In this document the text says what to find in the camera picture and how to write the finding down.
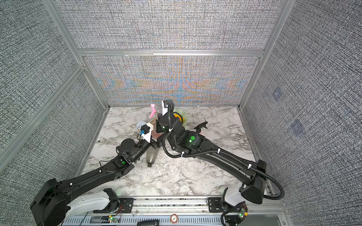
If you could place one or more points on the black spray nozzle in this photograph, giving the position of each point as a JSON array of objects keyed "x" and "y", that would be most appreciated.
[{"x": 199, "y": 127}]

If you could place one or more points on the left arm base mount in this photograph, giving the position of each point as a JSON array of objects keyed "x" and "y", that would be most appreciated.
[{"x": 116, "y": 204}]

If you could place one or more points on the yellow mango slice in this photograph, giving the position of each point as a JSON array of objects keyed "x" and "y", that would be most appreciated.
[{"x": 179, "y": 116}]

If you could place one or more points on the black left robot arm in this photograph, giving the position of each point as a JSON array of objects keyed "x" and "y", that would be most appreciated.
[{"x": 52, "y": 202}]

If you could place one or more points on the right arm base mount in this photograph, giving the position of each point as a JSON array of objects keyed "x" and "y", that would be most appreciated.
[{"x": 219, "y": 205}]

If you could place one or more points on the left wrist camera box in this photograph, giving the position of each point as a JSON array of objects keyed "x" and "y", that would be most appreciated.
[{"x": 146, "y": 131}]

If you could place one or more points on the green scalloped plate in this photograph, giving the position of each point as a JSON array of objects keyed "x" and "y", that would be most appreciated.
[{"x": 183, "y": 114}]

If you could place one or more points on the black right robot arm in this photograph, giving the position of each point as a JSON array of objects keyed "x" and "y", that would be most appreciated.
[{"x": 181, "y": 143}]

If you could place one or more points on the aluminium front rail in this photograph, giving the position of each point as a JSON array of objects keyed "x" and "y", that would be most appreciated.
[{"x": 182, "y": 211}]

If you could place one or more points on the translucent pink spray bottle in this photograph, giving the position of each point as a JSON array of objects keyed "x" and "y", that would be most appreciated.
[{"x": 154, "y": 133}]

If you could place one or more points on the grey pink spray nozzle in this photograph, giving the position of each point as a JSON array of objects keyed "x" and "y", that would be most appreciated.
[{"x": 153, "y": 114}]

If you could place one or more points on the clear grey spray bottle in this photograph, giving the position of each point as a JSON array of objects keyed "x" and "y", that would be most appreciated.
[{"x": 151, "y": 156}]

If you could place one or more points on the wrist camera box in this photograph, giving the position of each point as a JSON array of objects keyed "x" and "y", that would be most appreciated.
[
  {"x": 146, "y": 131},
  {"x": 167, "y": 106}
]

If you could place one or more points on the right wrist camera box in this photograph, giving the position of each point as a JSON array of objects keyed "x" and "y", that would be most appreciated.
[{"x": 167, "y": 106}]

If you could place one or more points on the small round white can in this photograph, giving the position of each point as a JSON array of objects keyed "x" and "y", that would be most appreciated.
[{"x": 140, "y": 124}]

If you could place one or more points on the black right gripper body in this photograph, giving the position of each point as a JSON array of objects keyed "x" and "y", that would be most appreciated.
[{"x": 163, "y": 127}]

